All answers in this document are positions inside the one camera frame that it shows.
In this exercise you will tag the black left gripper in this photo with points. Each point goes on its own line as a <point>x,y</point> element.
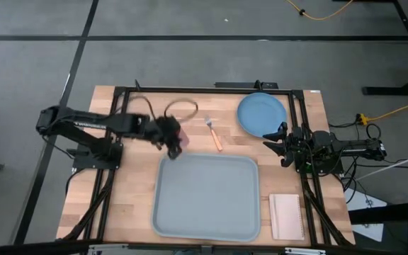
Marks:
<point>165,131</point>

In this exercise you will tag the white paper sheet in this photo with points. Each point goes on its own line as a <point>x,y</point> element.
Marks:
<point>361,203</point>

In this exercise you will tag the black desk leg frame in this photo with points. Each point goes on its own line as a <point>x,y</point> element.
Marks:
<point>407,35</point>

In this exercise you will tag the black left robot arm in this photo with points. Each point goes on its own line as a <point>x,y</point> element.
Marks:
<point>83,124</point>

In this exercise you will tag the grey plastic tray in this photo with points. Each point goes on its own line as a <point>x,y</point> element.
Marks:
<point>205,198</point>

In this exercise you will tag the blue plate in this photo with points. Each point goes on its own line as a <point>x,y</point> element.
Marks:
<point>259,113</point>

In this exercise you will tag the pink ribbed cup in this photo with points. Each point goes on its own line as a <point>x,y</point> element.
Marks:
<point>185,139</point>

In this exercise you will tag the black aluminium rig frame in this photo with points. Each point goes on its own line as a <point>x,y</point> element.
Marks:
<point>207,90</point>

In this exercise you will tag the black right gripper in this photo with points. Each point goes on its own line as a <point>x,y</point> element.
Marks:
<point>292,145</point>

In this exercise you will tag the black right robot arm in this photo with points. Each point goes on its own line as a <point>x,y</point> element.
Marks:
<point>345,147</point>

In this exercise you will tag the silver metal bracket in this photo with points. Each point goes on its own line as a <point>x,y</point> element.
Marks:
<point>305,251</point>
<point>106,249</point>

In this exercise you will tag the pink spiral notebook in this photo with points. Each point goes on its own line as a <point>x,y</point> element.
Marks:
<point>286,216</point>

